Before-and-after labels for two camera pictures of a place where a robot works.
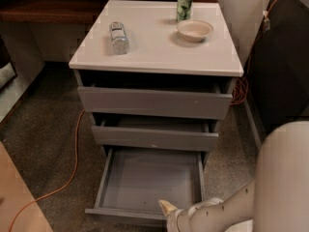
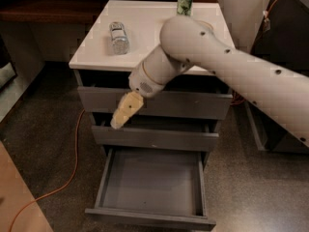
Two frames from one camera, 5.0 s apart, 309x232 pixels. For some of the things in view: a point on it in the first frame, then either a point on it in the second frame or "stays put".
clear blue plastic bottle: x=120 y=42 stays put
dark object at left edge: x=8 y=71 stays put
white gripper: x=178 y=218 to x=140 y=80
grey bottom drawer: x=135 y=180 stays put
